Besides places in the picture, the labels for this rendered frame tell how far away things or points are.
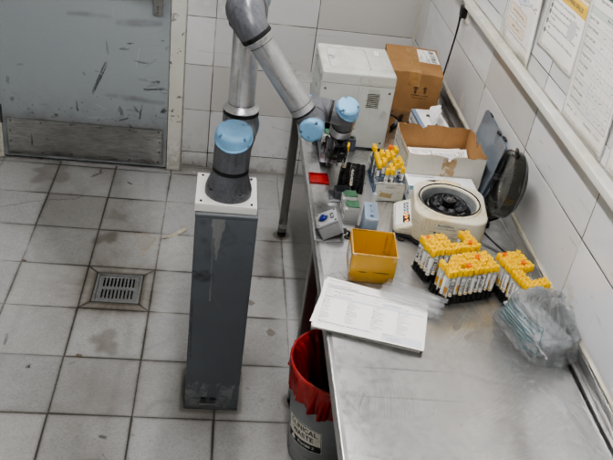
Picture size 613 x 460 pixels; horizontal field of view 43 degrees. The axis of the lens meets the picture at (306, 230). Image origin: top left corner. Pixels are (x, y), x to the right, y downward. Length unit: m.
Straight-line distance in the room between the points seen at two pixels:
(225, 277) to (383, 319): 0.69
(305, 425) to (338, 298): 0.67
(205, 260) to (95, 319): 0.95
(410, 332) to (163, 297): 1.65
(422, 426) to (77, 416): 1.51
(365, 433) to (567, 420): 0.52
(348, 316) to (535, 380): 0.51
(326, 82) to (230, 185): 0.62
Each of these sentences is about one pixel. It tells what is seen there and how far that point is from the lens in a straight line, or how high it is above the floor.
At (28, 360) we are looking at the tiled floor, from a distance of 3.27.
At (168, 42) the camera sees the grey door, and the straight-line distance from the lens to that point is 4.16.
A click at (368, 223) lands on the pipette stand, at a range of 2.39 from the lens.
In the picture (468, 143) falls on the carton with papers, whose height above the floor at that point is 0.97.
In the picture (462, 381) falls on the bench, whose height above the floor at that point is 0.88.
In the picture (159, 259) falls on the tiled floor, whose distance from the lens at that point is 3.76.
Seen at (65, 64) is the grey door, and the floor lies 0.57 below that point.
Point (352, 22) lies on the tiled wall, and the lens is 4.20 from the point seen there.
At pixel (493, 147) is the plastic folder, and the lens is 2.87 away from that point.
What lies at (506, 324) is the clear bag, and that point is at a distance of 2.23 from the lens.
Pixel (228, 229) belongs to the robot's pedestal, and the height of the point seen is 0.82.
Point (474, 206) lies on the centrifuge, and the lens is 2.58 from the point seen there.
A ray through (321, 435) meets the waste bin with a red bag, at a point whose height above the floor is 0.23.
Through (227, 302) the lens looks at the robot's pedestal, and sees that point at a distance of 2.70.
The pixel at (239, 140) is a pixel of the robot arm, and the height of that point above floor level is 1.12.
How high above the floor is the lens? 2.22
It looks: 33 degrees down
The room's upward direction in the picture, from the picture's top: 9 degrees clockwise
